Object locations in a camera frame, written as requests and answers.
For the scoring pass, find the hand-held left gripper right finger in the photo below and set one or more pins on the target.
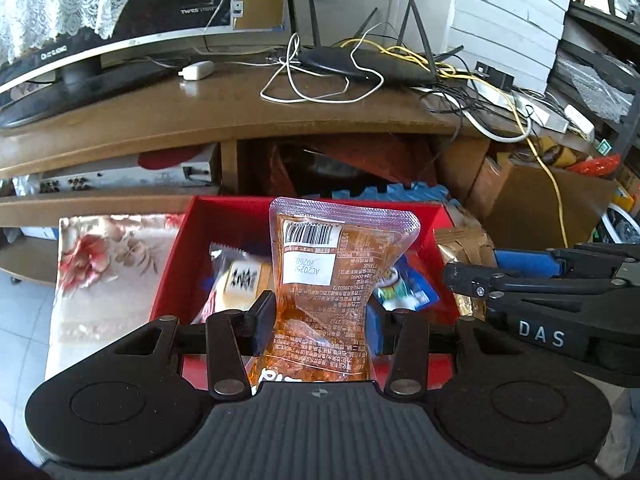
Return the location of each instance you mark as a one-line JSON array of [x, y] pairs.
[[376, 327]]

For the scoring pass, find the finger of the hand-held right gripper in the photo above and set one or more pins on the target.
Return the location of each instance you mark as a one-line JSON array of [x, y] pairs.
[[500, 285], [520, 260]]

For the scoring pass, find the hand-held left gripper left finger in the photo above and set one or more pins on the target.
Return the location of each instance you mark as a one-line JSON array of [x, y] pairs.
[[265, 320]]

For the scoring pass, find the gold brown snack packet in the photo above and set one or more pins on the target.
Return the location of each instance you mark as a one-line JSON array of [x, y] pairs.
[[465, 247]]

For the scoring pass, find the blue snack packet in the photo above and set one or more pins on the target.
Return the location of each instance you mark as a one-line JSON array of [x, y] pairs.
[[410, 287]]

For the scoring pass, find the orange clear snack packet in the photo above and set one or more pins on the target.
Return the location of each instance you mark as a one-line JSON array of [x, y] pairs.
[[320, 270]]

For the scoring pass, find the red cardboard box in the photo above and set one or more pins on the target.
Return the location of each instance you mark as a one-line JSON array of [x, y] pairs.
[[172, 265]]

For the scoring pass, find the clear yellow cracker packet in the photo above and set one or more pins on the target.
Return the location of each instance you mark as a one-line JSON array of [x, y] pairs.
[[240, 280]]

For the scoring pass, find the brown cardboard box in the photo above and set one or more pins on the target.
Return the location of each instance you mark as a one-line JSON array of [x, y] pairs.
[[525, 205]]

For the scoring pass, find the orange red plastic item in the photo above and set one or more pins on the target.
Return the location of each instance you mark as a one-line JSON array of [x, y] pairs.
[[597, 166]]

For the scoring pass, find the blue foam mat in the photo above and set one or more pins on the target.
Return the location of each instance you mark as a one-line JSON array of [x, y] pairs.
[[400, 192]]

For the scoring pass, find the white power strip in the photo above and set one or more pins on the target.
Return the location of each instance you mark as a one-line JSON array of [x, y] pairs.
[[540, 110]]

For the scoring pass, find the black power adapter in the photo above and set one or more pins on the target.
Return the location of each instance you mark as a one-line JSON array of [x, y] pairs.
[[500, 77]]

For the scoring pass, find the dark red cloth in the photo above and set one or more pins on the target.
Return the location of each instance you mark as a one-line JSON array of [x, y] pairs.
[[170, 160]]

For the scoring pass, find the silver media player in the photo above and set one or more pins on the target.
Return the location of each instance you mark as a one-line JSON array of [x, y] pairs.
[[125, 180]]

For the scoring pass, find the wooden TV stand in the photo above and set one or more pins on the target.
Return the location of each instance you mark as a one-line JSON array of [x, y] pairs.
[[200, 105]]

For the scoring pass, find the stack of white panels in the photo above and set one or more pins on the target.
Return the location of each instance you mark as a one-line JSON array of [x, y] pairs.
[[505, 10]]

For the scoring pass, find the black metal shelf rack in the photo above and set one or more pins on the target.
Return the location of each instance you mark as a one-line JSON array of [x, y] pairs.
[[605, 17]]

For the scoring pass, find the white adapter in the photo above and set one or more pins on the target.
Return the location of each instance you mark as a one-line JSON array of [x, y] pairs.
[[197, 70]]

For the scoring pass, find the black router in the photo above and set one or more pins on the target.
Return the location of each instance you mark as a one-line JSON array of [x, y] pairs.
[[345, 62]]

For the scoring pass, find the black TV monitor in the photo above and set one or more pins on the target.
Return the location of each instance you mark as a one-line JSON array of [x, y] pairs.
[[165, 0]]

